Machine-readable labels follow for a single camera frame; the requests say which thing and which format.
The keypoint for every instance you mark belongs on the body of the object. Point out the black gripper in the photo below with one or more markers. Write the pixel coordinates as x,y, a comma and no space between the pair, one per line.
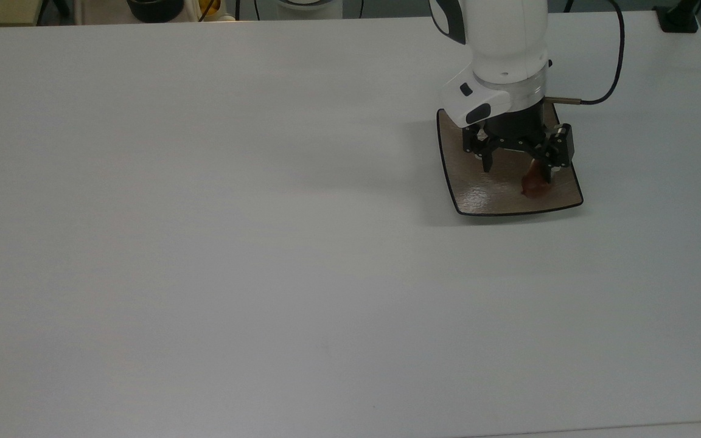
518,131

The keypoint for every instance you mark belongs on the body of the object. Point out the small dark red food item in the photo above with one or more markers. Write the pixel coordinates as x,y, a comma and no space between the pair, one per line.
532,184

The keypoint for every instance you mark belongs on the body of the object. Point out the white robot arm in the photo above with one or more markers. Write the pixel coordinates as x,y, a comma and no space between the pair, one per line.
505,42

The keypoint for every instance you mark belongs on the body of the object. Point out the square brown ceramic plate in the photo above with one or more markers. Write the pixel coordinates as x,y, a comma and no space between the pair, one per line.
490,191

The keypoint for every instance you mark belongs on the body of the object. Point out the black round container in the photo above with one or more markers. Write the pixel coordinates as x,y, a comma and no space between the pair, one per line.
154,8

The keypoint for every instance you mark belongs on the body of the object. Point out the black table clamp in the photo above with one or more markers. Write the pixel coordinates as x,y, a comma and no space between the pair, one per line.
678,17

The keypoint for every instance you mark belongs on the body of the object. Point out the yellow object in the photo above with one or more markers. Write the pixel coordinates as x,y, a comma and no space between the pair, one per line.
209,6

